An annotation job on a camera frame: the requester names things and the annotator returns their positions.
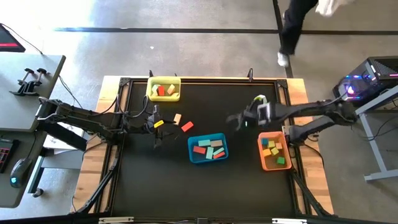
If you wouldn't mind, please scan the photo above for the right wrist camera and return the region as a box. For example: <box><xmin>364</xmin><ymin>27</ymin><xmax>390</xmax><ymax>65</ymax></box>
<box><xmin>257</xmin><ymin>103</ymin><xmax>272</xmax><ymax>119</ymax></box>

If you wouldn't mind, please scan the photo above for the orange plastic bin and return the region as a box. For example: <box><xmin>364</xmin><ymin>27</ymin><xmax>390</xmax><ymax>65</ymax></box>
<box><xmin>257</xmin><ymin>131</ymin><xmax>293</xmax><ymax>172</ymax></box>

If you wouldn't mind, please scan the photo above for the yellow plastic bin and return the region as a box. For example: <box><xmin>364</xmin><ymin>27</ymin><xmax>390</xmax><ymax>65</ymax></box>
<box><xmin>146</xmin><ymin>75</ymin><xmax>182</xmax><ymax>103</ymax></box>

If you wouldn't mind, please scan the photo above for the black monitor with red stripe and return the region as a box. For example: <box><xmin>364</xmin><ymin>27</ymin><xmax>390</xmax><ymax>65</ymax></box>
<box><xmin>0</xmin><ymin>23</ymin><xmax>26</xmax><ymax>53</ymax></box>

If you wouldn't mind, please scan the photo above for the black aluminium table frame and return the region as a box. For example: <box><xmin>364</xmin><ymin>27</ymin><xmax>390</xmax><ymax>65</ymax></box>
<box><xmin>70</xmin><ymin>76</ymin><xmax>335</xmax><ymax>218</ymax></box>

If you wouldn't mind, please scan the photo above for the black computer mouse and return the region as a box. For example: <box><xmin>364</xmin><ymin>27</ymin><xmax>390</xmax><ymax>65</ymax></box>
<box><xmin>9</xmin><ymin>157</ymin><xmax>33</xmax><ymax>189</ymax></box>

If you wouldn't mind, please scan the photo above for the black glass computer tower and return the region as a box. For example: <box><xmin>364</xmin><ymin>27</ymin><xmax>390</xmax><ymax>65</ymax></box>
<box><xmin>331</xmin><ymin>55</ymin><xmax>398</xmax><ymax>109</ymax></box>

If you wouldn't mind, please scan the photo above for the white fabric item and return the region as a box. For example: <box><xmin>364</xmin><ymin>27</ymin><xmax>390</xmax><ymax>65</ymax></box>
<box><xmin>315</xmin><ymin>0</ymin><xmax>355</xmax><ymax>17</ymax></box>

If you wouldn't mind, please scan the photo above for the black backlit keyboard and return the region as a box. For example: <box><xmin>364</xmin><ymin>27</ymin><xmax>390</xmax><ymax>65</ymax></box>
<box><xmin>0</xmin><ymin>139</ymin><xmax>15</xmax><ymax>174</ymax></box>

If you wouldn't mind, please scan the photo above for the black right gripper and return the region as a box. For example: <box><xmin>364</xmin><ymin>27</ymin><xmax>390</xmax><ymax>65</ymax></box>
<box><xmin>226</xmin><ymin>101</ymin><xmax>272</xmax><ymax>132</ymax></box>

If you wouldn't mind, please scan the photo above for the grey desk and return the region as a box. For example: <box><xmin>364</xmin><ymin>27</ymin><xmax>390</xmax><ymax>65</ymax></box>
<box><xmin>0</xmin><ymin>52</ymin><xmax>67</xmax><ymax>208</ymax></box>

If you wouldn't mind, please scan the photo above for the black desk clamp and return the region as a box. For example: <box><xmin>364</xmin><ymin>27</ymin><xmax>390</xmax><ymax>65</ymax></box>
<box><xmin>9</xmin><ymin>67</ymin><xmax>35</xmax><ymax>96</ymax></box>
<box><xmin>24</xmin><ymin>67</ymin><xmax>48</xmax><ymax>94</ymax></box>

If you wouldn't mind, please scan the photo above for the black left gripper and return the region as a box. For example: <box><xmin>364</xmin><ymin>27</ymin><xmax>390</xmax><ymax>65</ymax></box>
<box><xmin>124</xmin><ymin>104</ymin><xmax>177</xmax><ymax>150</ymax></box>

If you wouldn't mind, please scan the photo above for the silver aluminium bar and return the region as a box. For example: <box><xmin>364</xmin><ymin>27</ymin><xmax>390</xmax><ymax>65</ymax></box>
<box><xmin>98</xmin><ymin>217</ymin><xmax>134</xmax><ymax>224</ymax></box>
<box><xmin>272</xmin><ymin>218</ymin><xmax>308</xmax><ymax>224</ymax></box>

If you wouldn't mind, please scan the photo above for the grey desk leg frame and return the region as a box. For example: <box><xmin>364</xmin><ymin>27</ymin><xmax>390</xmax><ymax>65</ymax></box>
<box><xmin>27</xmin><ymin>148</ymin><xmax>84</xmax><ymax>195</ymax></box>

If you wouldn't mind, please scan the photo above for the black desk base beam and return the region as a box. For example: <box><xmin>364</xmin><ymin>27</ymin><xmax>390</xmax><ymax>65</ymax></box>
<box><xmin>37</xmin><ymin>119</ymin><xmax>88</xmax><ymax>152</ymax></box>

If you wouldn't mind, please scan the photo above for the black table mat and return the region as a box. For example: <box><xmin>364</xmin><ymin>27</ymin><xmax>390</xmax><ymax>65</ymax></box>
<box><xmin>111</xmin><ymin>79</ymin><xmax>295</xmax><ymax>217</ymax></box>

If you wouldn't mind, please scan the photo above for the person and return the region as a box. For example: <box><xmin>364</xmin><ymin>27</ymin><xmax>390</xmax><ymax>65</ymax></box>
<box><xmin>277</xmin><ymin>0</ymin><xmax>320</xmax><ymax>68</ymax></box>

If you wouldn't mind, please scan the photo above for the blue plastic bin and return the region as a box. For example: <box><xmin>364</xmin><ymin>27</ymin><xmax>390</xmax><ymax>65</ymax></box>
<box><xmin>187</xmin><ymin>133</ymin><xmax>229</xmax><ymax>164</ymax></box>

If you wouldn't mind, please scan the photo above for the white metal desk frame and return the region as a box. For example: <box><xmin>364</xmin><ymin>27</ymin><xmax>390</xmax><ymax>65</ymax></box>
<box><xmin>341</xmin><ymin>86</ymin><xmax>398</xmax><ymax>183</ymax></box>

